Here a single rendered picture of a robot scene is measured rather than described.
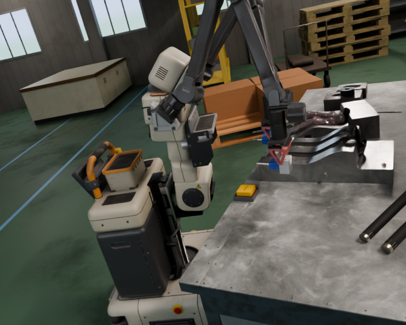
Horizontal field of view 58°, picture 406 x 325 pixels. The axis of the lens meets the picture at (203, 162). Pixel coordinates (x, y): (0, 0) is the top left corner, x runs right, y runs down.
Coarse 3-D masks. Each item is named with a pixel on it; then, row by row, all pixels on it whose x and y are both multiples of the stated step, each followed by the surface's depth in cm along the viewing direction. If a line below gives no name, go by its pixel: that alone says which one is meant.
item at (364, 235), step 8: (400, 200) 112; (392, 208) 111; (400, 208) 112; (384, 216) 110; (392, 216) 110; (376, 224) 109; (384, 224) 109; (368, 232) 108; (376, 232) 108; (368, 240) 107
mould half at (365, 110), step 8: (344, 104) 189; (352, 104) 186; (360, 104) 184; (368, 104) 181; (328, 112) 194; (336, 112) 192; (352, 112) 177; (360, 112) 174; (368, 112) 172; (376, 112) 170; (352, 120) 169; (360, 120) 169; (368, 120) 168; (376, 120) 168; (288, 128) 191; (304, 128) 178; (312, 128) 173; (320, 128) 173; (328, 128) 172; (336, 128) 172; (360, 128) 170; (368, 128) 170; (376, 128) 169; (296, 136) 177; (304, 136) 176; (312, 136) 175; (320, 136) 174; (368, 136) 171; (376, 136) 171
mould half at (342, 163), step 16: (320, 144) 155; (352, 144) 139; (368, 144) 153; (384, 144) 150; (304, 160) 147; (320, 160) 141; (336, 160) 138; (352, 160) 136; (368, 160) 141; (384, 160) 138; (272, 176) 153; (288, 176) 150; (304, 176) 147; (320, 176) 144; (336, 176) 141; (352, 176) 139; (368, 176) 136; (384, 176) 133
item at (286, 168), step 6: (288, 156) 136; (258, 162) 141; (264, 162) 140; (270, 162) 137; (276, 162) 136; (288, 162) 133; (270, 168) 138; (276, 168) 137; (282, 168) 135; (288, 168) 134
